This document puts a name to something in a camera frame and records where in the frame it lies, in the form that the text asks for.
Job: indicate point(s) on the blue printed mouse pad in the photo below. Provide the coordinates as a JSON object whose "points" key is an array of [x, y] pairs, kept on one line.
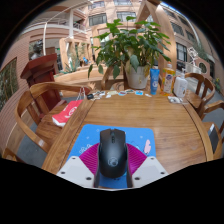
{"points": [[88, 136]]}

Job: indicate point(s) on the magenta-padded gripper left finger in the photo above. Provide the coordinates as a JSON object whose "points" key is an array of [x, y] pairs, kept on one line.
{"points": [[76, 170]]}

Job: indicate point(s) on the clear pouch with white earbuds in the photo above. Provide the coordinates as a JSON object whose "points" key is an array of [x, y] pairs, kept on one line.
{"points": [[174, 99]]}

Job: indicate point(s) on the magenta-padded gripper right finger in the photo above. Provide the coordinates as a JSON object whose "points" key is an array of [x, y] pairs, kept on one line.
{"points": [[149, 170]]}

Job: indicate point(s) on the dark bust statue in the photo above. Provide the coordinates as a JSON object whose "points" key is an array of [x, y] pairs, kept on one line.
{"points": [[36, 50]]}

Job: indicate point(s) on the white pump bottle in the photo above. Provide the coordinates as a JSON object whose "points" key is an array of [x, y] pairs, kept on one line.
{"points": [[180, 87]]}

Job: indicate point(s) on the white abstract sculpture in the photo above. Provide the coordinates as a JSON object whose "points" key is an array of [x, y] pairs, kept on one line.
{"points": [[193, 55]]}

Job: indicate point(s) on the green plant in white pot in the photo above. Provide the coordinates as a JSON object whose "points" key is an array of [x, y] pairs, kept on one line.
{"points": [[133, 46]]}

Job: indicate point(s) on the yellow dish soap bottle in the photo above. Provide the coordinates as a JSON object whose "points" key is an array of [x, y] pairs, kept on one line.
{"points": [[168, 80]]}

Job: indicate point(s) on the bunch of keys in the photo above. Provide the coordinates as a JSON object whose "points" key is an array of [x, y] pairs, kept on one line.
{"points": [[90, 96]]}

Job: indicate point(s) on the red and white bag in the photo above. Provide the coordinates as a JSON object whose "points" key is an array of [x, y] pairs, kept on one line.
{"points": [[68, 113]]}

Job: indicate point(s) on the black computer mouse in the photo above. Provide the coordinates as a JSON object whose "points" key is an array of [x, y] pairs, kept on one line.
{"points": [[112, 154]]}

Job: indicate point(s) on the black notebook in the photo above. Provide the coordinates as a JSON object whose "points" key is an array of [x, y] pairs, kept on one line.
{"points": [[213, 135]]}

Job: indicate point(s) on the dark red wooden pedestal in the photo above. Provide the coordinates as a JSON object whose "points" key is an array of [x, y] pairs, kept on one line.
{"points": [[41, 73]]}

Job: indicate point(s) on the blue squeeze tube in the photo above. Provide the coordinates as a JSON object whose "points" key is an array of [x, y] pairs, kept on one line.
{"points": [[154, 80]]}

